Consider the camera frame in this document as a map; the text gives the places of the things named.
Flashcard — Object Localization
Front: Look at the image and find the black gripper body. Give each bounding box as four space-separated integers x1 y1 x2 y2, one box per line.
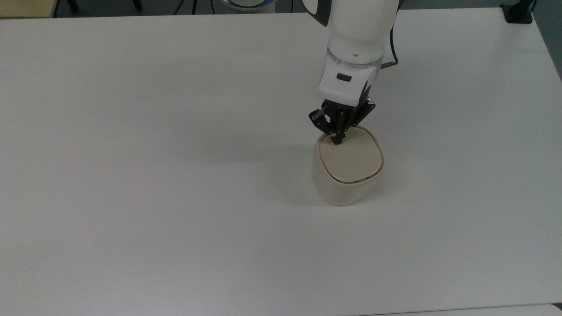
321 98 366 118

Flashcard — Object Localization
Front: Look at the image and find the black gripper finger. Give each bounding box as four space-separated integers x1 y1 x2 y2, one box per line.
339 100 376 144
308 108 342 146

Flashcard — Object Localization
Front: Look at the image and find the cream ceramic cup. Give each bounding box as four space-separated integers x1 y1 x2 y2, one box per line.
311 125 386 207

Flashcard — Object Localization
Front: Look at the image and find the wooden furniture piece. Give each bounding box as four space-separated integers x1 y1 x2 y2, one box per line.
0 0 59 18

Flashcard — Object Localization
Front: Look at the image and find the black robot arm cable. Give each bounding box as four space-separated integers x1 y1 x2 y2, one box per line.
380 21 400 70

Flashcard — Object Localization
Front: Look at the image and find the robot base with blue ring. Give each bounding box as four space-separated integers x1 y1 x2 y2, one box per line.
221 0 278 12

